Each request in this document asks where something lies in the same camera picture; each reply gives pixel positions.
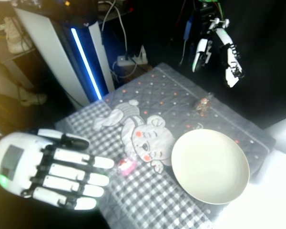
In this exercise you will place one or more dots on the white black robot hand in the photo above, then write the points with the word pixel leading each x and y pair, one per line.
pixel 225 37
pixel 21 164

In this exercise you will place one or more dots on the pink candy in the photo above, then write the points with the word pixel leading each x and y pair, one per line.
pixel 126 166

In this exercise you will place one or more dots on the clear brown candy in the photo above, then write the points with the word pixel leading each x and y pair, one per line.
pixel 202 104

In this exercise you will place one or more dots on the cream round plate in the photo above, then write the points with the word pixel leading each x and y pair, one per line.
pixel 209 167

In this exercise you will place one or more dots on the blue connector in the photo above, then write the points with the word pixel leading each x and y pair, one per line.
pixel 188 27

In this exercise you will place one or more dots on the white sneaker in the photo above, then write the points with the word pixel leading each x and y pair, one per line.
pixel 14 35
pixel 32 97

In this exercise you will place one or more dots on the white power strip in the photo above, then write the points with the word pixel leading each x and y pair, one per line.
pixel 124 60

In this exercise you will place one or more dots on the white column with blue light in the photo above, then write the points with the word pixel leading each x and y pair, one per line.
pixel 50 52

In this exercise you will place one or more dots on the grey bear print quilt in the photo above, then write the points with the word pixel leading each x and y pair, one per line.
pixel 145 198

